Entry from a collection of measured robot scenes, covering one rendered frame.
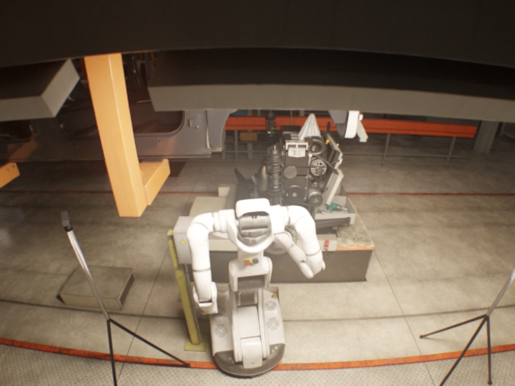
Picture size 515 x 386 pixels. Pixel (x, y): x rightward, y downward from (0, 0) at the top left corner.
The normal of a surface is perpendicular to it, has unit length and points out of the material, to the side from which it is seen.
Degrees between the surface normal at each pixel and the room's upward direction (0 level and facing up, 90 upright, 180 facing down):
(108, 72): 90
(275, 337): 38
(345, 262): 90
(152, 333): 0
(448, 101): 117
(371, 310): 0
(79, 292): 0
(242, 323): 48
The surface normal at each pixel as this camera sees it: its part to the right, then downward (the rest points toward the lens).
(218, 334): 0.10, -0.40
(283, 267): -0.01, 0.49
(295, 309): 0.00, -0.87
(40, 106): -0.01, 0.83
